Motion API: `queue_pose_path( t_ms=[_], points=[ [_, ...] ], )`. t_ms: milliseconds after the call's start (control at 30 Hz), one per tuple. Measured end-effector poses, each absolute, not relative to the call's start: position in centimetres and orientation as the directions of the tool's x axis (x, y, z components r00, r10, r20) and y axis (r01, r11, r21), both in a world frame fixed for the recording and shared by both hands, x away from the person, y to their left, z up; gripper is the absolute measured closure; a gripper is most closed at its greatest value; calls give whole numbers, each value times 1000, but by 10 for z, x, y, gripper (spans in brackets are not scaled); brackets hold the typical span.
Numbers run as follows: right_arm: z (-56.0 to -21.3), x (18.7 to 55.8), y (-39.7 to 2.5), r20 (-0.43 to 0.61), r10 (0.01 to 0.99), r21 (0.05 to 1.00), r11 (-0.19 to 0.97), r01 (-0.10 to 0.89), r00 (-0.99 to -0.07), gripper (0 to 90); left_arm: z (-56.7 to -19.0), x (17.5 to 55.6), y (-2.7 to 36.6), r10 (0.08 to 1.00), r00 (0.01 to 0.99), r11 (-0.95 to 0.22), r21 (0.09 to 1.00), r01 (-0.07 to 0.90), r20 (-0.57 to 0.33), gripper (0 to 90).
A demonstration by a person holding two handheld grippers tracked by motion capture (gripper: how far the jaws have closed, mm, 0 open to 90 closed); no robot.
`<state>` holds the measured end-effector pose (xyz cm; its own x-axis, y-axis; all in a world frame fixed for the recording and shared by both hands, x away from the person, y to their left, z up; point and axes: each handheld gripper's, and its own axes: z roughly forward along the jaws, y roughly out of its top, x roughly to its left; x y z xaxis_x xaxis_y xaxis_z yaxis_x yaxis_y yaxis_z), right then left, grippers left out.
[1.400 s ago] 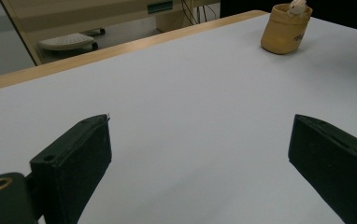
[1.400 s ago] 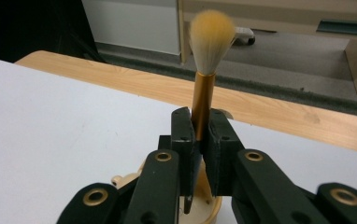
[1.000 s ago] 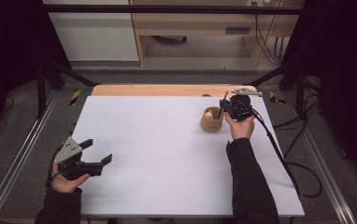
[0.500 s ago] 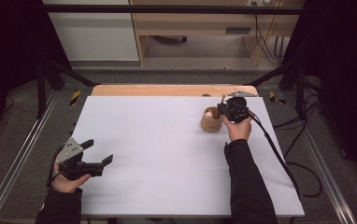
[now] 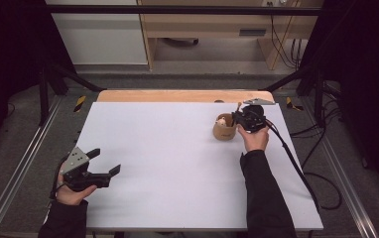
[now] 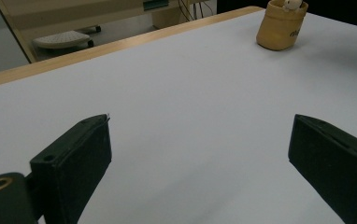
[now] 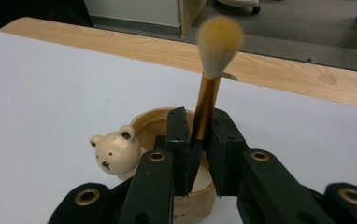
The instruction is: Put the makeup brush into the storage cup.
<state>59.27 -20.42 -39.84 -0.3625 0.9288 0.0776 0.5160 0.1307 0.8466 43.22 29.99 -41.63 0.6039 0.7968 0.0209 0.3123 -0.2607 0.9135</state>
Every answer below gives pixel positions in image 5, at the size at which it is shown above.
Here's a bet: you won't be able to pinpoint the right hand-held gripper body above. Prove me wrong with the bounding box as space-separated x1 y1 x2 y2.
238 97 277 135

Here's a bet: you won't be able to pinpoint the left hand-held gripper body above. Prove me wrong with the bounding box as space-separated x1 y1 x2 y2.
59 146 113 193

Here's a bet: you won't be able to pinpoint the round wooden cup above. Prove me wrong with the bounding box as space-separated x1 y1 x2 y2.
212 112 239 142

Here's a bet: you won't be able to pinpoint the person's right hand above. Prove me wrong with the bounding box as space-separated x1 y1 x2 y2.
236 123 271 154

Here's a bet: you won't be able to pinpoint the person's left hand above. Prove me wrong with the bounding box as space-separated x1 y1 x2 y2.
55 172 98 207

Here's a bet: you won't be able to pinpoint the yellow-black clamp right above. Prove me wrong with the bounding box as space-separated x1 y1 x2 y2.
285 96 305 112

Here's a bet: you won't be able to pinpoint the yellow-black clamp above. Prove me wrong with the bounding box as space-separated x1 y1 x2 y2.
285 96 305 112
72 94 88 114

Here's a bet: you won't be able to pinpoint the white table mat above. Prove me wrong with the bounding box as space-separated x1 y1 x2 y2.
43 101 324 231

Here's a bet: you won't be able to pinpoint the yellow-black clamp left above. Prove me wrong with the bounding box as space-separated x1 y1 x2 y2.
72 94 88 114

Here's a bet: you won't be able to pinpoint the light wooden table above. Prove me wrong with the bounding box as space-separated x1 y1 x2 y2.
96 89 276 104

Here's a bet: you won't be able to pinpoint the black metal stand strut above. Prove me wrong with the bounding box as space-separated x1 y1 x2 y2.
259 60 326 127
38 60 108 127

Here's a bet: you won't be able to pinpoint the light wooden desk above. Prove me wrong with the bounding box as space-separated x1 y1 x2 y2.
137 0 325 71

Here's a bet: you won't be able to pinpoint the white cabinet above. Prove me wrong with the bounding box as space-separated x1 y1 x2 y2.
43 0 149 66

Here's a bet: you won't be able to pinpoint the black curtain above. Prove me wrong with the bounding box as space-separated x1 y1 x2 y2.
0 0 76 160
296 0 379 203

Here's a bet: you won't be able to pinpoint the left hand-held gripper black cable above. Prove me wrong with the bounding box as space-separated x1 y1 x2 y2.
49 155 69 200

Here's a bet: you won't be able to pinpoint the hand-held gripper black cable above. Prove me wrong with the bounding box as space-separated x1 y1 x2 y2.
49 155 69 200
264 118 343 211

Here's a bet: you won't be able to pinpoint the right hand-held gripper black cable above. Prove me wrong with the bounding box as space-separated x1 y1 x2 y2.
264 118 343 211

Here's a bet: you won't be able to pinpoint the aluminium floor rail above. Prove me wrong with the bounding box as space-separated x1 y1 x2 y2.
301 98 379 238
0 95 63 238

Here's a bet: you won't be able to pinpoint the black floor cable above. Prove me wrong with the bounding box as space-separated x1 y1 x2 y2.
290 82 342 170

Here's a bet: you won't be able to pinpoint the hanging black cables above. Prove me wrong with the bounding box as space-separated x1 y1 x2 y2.
269 1 303 70

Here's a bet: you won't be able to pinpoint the yellow hanging cable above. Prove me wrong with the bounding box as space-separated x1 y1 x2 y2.
269 0 302 70

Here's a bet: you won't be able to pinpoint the black horizontal frame bar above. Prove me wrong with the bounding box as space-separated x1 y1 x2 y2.
43 4 324 17

